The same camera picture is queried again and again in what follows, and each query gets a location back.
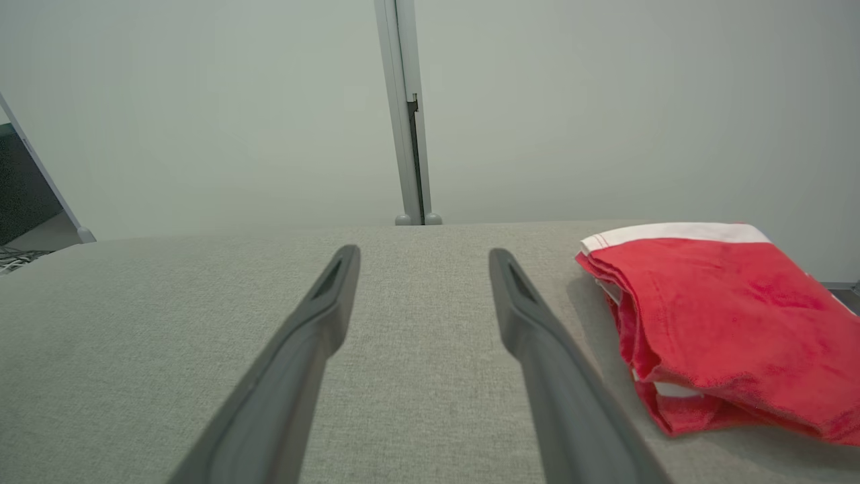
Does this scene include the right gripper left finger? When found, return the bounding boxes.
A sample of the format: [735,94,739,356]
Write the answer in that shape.
[167,245,361,484]

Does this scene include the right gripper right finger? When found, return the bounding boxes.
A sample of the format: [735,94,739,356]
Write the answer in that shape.
[488,248,673,484]

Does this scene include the red jersey with striped trim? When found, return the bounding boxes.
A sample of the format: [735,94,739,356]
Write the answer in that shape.
[576,223,860,447]

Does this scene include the tangled cables on floor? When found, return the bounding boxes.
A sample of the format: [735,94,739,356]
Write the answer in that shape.
[0,245,51,275]

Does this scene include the dark panel with white frame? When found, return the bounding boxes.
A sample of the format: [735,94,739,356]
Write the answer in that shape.
[0,93,96,246]

